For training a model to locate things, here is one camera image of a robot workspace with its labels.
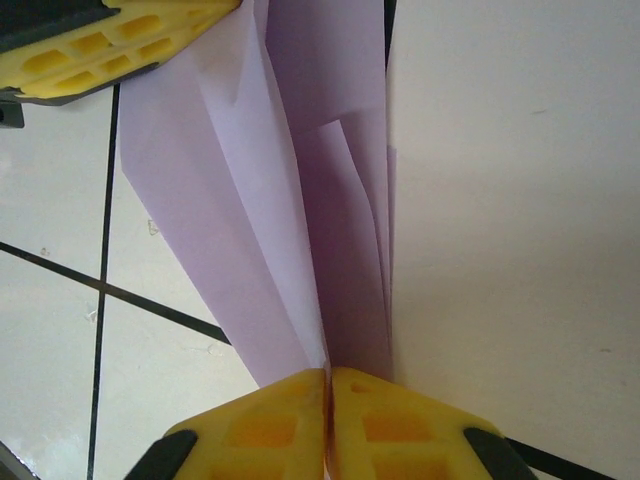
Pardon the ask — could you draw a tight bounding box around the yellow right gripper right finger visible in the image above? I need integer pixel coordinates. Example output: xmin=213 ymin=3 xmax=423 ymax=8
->
xmin=328 ymin=366 xmax=541 ymax=480

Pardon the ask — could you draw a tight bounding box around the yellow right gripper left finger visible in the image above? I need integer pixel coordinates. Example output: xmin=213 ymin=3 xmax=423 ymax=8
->
xmin=127 ymin=367 xmax=329 ymax=480

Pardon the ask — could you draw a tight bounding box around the lilac paper sheet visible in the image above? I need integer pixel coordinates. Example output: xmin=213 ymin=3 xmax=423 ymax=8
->
xmin=119 ymin=0 xmax=399 ymax=389

